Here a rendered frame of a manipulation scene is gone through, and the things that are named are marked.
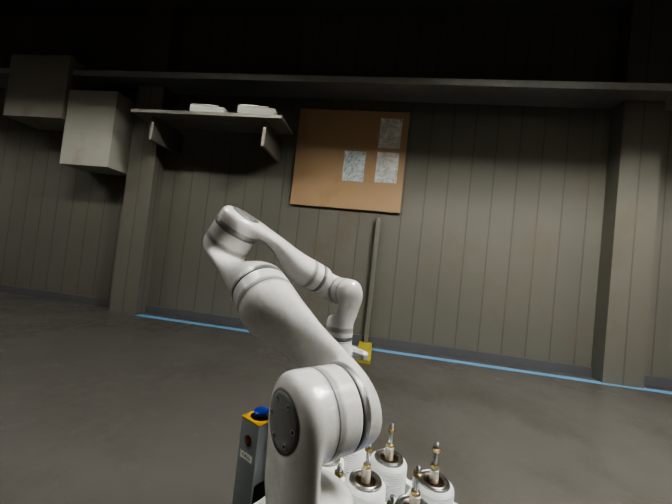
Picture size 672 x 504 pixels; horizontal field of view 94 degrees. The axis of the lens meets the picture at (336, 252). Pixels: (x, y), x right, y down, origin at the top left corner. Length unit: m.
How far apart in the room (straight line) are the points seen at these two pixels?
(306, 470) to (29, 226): 4.79
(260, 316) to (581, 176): 3.38
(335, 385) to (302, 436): 0.05
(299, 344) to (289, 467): 0.14
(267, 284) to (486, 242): 2.85
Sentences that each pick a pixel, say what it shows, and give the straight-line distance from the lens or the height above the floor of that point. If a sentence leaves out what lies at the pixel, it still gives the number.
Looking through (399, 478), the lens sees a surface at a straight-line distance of 0.97.
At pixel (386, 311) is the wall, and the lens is 3.06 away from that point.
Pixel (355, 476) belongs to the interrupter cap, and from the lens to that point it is 0.90.
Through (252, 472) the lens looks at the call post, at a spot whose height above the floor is 0.20.
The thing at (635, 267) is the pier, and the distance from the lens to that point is 3.55.
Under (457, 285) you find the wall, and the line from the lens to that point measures 3.12.
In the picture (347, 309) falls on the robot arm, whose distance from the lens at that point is 0.78.
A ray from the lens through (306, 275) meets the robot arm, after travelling 0.71.
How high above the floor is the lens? 0.74
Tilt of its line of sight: 2 degrees up
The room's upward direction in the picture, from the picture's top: 6 degrees clockwise
